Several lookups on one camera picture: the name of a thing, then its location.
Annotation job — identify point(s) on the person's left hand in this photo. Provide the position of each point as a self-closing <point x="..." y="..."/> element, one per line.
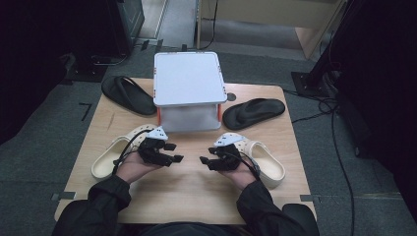
<point x="134" y="168"/>

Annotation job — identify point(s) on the person's torso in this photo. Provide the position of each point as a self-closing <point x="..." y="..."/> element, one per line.
<point x="183" y="229"/>

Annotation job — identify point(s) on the black cabinet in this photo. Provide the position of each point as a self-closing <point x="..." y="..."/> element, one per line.
<point x="111" y="26"/>

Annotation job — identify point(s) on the white two-tier shoe rack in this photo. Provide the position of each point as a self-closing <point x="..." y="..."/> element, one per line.
<point x="189" y="78"/>

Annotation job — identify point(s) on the black flip-flop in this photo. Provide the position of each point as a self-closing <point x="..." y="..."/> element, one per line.
<point x="129" y="95"/>
<point x="252" y="113"/>

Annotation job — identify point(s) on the cream clog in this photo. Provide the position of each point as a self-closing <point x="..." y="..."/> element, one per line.
<point x="267" y="164"/>
<point x="108" y="160"/>

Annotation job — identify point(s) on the black metal stand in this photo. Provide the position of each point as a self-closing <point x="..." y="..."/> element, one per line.
<point x="314" y="78"/>

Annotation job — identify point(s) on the person's right hand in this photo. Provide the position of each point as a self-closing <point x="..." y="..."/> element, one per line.
<point x="241" y="177"/>

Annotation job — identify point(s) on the grey tape strip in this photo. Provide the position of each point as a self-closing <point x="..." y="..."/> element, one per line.
<point x="64" y="196"/>
<point x="309" y="198"/>

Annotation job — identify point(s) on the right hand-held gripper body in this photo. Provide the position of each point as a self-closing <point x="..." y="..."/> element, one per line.
<point x="229" y="154"/>

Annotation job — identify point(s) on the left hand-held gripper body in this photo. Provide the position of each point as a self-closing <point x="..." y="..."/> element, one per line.
<point x="154" y="147"/>

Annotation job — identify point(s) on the black round table cap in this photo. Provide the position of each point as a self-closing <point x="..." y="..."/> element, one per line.
<point x="231" y="96"/>

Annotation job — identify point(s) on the person's right leg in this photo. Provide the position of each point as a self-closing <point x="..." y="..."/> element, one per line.
<point x="300" y="216"/>

